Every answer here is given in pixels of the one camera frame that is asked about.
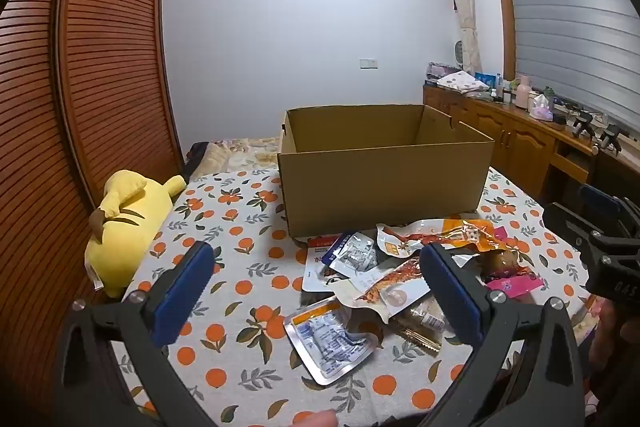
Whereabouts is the grey window blind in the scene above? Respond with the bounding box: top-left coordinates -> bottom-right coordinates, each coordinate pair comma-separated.
500,0 -> 640,130

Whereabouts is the orange fruit print cloth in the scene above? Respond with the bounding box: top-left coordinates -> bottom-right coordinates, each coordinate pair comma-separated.
120,164 -> 601,427

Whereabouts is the folded floral cloth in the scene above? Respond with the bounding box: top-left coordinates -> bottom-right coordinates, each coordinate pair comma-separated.
437,72 -> 491,94

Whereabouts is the silver snack packet orange rim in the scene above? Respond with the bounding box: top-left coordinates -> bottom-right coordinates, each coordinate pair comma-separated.
283,297 -> 377,386

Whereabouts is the pink bottle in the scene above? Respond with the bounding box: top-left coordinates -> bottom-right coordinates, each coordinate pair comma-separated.
515,76 -> 532,110

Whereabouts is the wooden cabinet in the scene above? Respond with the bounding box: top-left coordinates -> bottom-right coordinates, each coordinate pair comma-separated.
422,84 -> 640,228

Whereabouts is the floral blanket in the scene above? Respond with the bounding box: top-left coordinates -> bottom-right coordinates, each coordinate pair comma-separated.
184,137 -> 282,182

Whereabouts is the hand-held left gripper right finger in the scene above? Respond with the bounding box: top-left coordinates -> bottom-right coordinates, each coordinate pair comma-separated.
419,242 -> 586,427

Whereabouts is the wooden slatted wardrobe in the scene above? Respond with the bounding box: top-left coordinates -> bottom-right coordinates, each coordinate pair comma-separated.
0,0 -> 187,408

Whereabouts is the cardboard box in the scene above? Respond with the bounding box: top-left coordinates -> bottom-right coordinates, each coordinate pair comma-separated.
277,103 -> 496,243

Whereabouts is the pink snack packet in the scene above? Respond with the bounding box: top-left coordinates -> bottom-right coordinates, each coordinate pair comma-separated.
482,274 -> 546,304

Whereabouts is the clear packet brown snack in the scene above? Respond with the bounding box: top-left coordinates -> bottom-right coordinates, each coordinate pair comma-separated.
390,294 -> 448,355

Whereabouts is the person's left hand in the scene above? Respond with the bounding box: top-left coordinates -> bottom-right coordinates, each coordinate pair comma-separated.
294,409 -> 342,427

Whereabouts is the white packet red snack picture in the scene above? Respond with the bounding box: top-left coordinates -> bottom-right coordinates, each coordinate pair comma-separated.
332,256 -> 432,324

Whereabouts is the wooden window frame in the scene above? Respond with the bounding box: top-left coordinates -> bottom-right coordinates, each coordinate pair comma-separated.
487,0 -> 518,82

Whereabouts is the person's right hand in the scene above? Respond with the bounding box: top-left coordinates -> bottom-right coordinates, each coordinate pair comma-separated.
587,299 -> 640,388

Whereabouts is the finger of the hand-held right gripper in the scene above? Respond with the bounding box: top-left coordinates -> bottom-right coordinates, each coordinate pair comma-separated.
578,183 -> 640,235
542,203 -> 608,258

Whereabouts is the silver snack packet blue header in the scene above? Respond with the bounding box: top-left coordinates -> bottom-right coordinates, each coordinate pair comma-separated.
321,232 -> 378,279

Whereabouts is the pink tissue pack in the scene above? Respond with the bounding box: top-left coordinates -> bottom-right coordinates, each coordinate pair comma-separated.
529,94 -> 554,122

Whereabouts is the yellow plush toy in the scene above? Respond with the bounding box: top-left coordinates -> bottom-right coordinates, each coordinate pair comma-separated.
84,170 -> 187,299

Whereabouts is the brown vacuum-packed meat snack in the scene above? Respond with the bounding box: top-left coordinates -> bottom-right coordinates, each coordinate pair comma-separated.
477,247 -> 531,280

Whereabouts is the black stand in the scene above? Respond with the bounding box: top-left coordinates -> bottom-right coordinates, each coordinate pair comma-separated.
572,112 -> 594,138
599,124 -> 622,152

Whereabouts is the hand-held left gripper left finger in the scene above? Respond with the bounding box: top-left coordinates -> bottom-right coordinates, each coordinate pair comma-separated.
52,241 -> 221,427

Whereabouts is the orange white chicken feet packet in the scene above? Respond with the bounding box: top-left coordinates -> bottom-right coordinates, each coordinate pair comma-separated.
376,218 -> 511,258

